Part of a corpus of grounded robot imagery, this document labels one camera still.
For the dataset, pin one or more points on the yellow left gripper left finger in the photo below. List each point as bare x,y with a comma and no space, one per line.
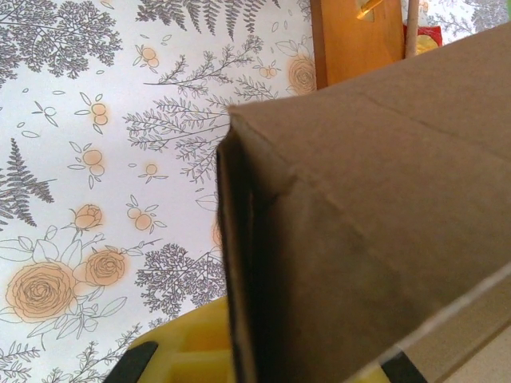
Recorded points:
191,351

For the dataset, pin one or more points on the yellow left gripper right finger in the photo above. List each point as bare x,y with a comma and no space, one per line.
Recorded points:
399,371

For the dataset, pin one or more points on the brown cardboard paper box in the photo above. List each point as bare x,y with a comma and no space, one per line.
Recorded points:
379,219

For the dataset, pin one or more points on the white floral print tablecloth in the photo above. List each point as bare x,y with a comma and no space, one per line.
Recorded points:
100,159

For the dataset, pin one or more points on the red and yellow packet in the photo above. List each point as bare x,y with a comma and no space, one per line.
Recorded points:
429,38

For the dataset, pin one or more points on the light wooden stick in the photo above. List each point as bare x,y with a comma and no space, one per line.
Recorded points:
412,28

